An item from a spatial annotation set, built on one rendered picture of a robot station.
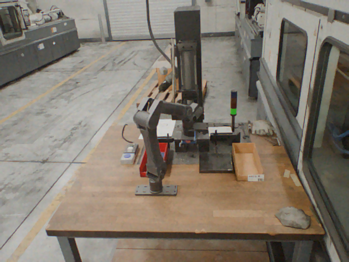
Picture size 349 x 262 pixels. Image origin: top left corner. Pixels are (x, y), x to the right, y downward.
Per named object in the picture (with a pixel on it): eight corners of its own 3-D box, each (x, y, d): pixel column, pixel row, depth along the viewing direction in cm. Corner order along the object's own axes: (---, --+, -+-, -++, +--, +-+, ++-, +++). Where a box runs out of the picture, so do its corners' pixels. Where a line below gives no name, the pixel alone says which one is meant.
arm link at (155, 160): (157, 167, 139) (144, 107, 122) (167, 172, 135) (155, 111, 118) (148, 174, 135) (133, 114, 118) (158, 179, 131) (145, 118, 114)
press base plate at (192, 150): (138, 168, 161) (137, 164, 159) (151, 128, 205) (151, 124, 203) (257, 167, 154) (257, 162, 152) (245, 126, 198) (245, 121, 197)
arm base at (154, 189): (135, 173, 138) (132, 182, 132) (176, 172, 136) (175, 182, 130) (137, 186, 142) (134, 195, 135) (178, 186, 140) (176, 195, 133)
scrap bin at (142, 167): (140, 177, 148) (138, 167, 146) (148, 152, 170) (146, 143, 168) (163, 177, 147) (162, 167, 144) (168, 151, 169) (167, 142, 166)
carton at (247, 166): (236, 182, 140) (237, 168, 137) (232, 155, 162) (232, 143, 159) (263, 182, 139) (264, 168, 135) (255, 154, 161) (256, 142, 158)
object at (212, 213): (87, 347, 161) (43, 229, 120) (127, 219, 248) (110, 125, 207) (296, 359, 149) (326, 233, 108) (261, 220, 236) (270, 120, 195)
